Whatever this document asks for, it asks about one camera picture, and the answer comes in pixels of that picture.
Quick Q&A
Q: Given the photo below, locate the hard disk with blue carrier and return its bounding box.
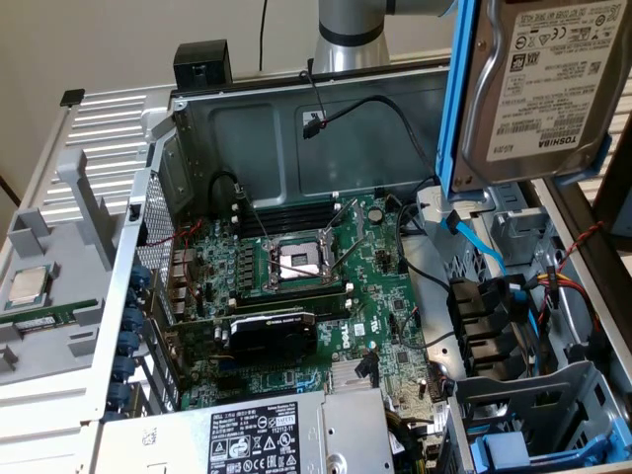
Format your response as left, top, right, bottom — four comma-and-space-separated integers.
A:
436, 0, 631, 204

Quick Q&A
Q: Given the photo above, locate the grey disk bay cage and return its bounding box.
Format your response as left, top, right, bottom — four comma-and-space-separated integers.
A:
451, 359, 626, 470

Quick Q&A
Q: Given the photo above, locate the blue plastic disk carrier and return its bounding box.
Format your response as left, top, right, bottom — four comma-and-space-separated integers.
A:
468, 419, 621, 469

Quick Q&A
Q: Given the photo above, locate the black RAM slot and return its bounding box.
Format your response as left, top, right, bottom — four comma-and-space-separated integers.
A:
241, 215, 342, 236
235, 279, 347, 295
241, 201, 340, 221

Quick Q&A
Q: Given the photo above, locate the CPU socket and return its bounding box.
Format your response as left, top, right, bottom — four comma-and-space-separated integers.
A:
264, 231, 342, 290

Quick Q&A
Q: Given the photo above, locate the metal socket cover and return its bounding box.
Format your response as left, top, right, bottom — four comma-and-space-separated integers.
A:
319, 197, 366, 243

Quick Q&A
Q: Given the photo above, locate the thin socket locking lever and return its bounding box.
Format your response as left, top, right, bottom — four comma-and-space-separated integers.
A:
241, 195, 272, 246

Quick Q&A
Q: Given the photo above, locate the green RAM stick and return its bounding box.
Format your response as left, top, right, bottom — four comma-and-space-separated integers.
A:
230, 291, 350, 311
0, 298, 103, 333

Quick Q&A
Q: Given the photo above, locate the green Dell motherboard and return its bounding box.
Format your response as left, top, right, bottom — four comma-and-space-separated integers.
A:
167, 195, 445, 445

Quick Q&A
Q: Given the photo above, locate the black graphics card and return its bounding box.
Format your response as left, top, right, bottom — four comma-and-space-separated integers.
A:
170, 308, 318, 367

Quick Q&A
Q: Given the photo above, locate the open PC case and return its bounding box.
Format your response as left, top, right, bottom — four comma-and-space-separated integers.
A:
78, 51, 632, 474

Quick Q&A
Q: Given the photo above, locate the silver chipset heatsink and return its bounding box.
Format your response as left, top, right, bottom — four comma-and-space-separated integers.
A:
329, 359, 380, 394

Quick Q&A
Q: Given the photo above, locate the grey metal drive cage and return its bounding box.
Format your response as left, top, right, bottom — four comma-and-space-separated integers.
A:
466, 182, 552, 271

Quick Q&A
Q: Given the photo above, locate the black plastic box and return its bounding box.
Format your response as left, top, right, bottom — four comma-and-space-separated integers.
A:
173, 39, 233, 91

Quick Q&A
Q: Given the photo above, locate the silver power supply unit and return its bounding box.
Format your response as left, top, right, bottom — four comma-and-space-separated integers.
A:
96, 387, 396, 474

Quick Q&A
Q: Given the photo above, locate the grey parts rack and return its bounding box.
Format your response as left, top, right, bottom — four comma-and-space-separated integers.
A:
0, 147, 134, 391

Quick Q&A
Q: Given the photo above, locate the dark brown panel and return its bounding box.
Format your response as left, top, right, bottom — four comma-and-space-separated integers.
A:
590, 125, 632, 238

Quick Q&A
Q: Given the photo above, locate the silver CPU chip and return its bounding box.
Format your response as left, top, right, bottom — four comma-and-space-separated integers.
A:
5, 265, 51, 313

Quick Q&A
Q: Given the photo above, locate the black wire with flat connector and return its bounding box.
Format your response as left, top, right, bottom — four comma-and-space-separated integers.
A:
301, 96, 440, 177

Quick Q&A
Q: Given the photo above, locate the black looped wire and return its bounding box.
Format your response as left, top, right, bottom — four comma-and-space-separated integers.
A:
208, 169, 244, 208

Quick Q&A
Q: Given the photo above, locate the black motherboard cable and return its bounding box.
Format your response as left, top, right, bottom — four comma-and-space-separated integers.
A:
396, 195, 453, 292

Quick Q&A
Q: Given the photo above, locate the blue SATA data wire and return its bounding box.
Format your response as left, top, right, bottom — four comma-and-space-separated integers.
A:
526, 305, 543, 379
440, 210, 508, 277

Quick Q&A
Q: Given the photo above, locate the short black SATA wire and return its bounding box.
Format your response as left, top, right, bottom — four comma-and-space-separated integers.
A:
355, 351, 381, 389

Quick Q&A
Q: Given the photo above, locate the thin black red fan wire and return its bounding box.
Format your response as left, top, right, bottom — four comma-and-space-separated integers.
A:
394, 305, 458, 353

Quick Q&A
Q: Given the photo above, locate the black plastic cable guide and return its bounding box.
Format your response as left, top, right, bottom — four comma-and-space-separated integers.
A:
446, 278, 527, 381

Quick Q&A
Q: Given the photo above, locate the braided yellow black cable bundle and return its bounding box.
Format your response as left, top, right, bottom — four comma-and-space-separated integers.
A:
387, 409, 431, 474

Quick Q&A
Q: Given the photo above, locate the thin black hanging cable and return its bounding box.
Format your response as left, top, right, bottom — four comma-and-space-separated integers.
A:
258, 0, 272, 71

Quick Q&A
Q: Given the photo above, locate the coloured power wire bundle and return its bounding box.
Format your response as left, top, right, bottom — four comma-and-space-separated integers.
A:
525, 266, 601, 332

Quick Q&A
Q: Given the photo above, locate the red black twisted wire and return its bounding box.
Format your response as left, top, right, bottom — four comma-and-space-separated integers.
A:
540, 220, 607, 317

